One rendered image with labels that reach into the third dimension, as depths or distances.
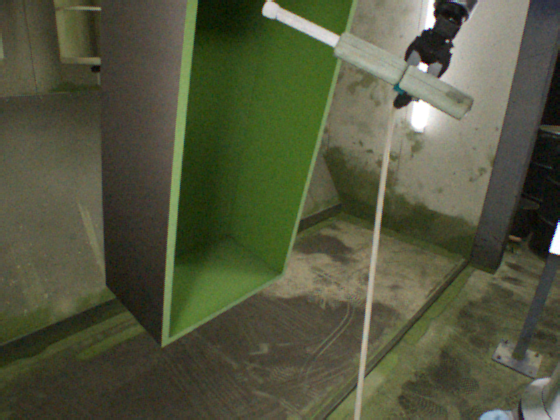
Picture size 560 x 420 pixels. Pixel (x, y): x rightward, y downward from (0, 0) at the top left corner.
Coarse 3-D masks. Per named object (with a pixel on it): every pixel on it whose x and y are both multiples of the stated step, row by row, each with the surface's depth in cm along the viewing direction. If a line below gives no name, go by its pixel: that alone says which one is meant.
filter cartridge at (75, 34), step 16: (64, 0) 160; (80, 0) 160; (96, 0) 162; (64, 16) 163; (80, 16) 162; (96, 16) 165; (64, 32) 165; (80, 32) 164; (96, 32) 167; (64, 48) 169; (80, 48) 167; (96, 48) 169; (96, 64) 182
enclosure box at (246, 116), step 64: (128, 0) 82; (192, 0) 71; (256, 0) 126; (320, 0) 117; (128, 64) 89; (192, 64) 119; (256, 64) 140; (320, 64) 123; (128, 128) 96; (192, 128) 132; (256, 128) 149; (320, 128) 127; (128, 192) 105; (192, 192) 147; (256, 192) 158; (128, 256) 115; (192, 256) 159; (256, 256) 168; (192, 320) 129
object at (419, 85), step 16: (272, 16) 81; (288, 16) 80; (304, 32) 81; (320, 32) 79; (336, 48) 79; (352, 48) 78; (368, 48) 78; (352, 64) 82; (368, 64) 78; (384, 64) 78; (400, 64) 77; (384, 80) 81; (400, 80) 79; (416, 80) 77; (432, 80) 77; (400, 96) 88; (416, 96) 80; (432, 96) 77; (448, 96) 77; (464, 96) 77; (448, 112) 79; (464, 112) 77
